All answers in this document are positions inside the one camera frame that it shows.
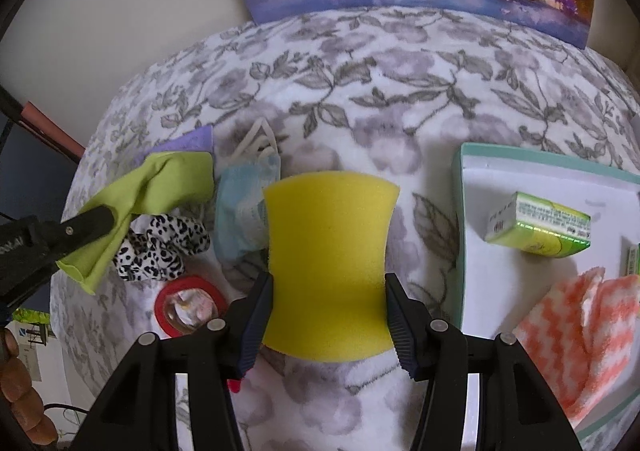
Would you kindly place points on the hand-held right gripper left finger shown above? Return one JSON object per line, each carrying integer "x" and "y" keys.
{"x": 257, "y": 326}

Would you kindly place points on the green cloth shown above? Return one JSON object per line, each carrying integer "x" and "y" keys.
{"x": 165, "y": 181}

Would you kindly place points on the green tissue pack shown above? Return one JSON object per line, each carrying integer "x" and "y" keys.
{"x": 545, "y": 231}

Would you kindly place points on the reddish brown board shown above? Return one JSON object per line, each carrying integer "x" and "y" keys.
{"x": 55, "y": 131}

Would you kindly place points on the purple packet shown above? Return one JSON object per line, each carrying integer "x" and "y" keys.
{"x": 192, "y": 141}

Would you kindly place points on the blue face mask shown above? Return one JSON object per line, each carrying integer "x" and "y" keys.
{"x": 235, "y": 216}

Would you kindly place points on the orange white checked cloth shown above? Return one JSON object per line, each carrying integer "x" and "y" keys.
{"x": 545, "y": 336}

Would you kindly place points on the grey floral blanket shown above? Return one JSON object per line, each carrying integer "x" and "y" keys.
{"x": 375, "y": 96}

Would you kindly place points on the leopard print scrunchie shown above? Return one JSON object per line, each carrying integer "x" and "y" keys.
{"x": 165, "y": 241}

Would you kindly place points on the person's left hand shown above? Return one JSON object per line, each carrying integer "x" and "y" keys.
{"x": 22, "y": 391}

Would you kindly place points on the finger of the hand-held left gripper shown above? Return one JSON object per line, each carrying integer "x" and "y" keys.
{"x": 85, "y": 226}

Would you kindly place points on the dark furniture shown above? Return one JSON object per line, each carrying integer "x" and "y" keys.
{"x": 30, "y": 181}

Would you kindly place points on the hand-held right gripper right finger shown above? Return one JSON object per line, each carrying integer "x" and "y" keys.
{"x": 400, "y": 326}

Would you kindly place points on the teal box lid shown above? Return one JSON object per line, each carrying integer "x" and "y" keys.
{"x": 500, "y": 281}

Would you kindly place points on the pink white striped sock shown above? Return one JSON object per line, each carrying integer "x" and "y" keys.
{"x": 617, "y": 331}

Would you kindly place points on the yellow sponge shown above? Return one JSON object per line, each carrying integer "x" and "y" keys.
{"x": 330, "y": 256}

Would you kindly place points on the green box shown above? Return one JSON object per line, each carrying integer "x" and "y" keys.
{"x": 30, "y": 317}

